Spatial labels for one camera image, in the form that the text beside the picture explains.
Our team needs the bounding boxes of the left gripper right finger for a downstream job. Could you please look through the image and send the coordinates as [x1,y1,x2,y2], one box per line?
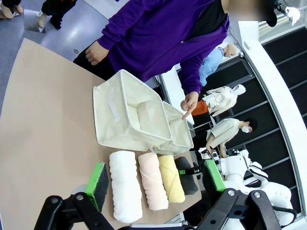
[196,159,282,230]

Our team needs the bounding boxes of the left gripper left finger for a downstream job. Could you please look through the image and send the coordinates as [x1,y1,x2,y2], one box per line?
[33,162,116,230]

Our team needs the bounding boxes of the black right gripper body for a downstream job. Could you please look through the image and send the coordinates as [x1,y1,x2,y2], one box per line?
[192,162,205,179]

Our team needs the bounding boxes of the dark grey towel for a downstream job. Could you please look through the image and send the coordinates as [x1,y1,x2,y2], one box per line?
[174,157,199,195]

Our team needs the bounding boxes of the yellow towel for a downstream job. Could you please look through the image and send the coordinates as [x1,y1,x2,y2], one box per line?
[158,155,186,203]

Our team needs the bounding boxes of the white towel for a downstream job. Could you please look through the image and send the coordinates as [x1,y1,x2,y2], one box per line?
[109,150,143,221]

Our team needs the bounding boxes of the cream towel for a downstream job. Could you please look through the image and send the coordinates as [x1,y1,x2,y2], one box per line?
[138,153,170,211]

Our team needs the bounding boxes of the person's left forearm purple sleeve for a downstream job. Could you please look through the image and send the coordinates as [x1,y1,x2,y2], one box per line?
[179,58,207,94]

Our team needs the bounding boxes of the person's right forearm purple sleeve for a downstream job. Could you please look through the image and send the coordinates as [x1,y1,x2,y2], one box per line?
[101,11,130,51]

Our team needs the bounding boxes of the person's left hand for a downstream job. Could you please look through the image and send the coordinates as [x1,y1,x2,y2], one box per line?
[180,92,200,121]

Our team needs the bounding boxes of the person's right hand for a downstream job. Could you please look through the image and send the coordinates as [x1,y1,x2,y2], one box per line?
[85,40,109,66]

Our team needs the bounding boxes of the cream fabric basket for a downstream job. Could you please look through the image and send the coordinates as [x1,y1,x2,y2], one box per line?
[162,100,194,155]
[93,69,173,152]

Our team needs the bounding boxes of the masked person in beige clothes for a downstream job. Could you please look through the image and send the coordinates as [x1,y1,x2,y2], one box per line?
[205,117,259,159]

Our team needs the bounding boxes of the mannequin in cream hoodie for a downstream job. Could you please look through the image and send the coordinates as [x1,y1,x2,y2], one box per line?
[191,83,247,117]

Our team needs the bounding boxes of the mannequin in light blue shirt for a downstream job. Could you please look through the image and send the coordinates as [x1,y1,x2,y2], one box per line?
[198,43,241,87]

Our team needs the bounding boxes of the person in purple hoodie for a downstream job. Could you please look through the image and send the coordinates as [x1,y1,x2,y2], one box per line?
[73,0,280,94]

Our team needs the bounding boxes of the beige mannequin legs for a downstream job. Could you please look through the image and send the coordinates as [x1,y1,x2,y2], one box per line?
[0,0,24,20]

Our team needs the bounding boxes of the metal mannequin base plate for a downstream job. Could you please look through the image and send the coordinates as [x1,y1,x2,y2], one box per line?
[24,15,47,34]

